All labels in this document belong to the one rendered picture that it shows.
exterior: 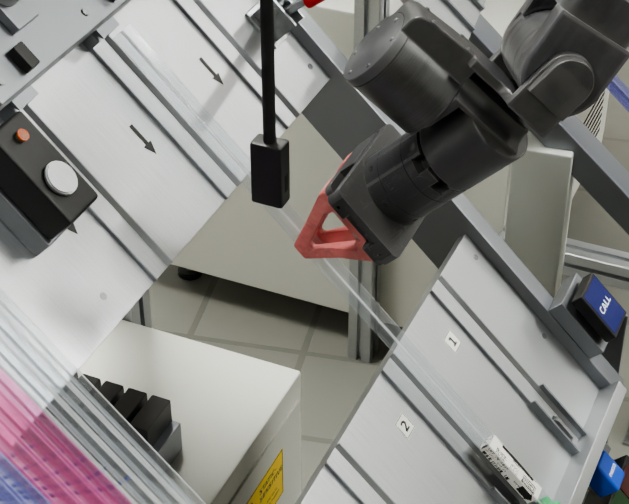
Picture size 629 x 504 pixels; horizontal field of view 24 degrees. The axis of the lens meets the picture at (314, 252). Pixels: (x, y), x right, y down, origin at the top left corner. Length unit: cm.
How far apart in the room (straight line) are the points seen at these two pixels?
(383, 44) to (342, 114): 31
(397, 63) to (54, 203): 24
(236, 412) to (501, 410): 32
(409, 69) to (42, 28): 24
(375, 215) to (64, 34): 25
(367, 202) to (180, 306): 157
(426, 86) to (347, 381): 149
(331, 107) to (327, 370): 121
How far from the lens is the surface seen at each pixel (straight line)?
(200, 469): 139
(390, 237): 102
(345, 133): 127
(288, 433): 149
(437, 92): 96
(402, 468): 111
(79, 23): 101
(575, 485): 122
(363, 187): 103
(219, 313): 255
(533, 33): 98
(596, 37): 96
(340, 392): 239
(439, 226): 129
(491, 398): 121
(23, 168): 94
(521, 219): 151
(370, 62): 95
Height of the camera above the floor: 159
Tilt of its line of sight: 36 degrees down
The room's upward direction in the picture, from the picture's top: straight up
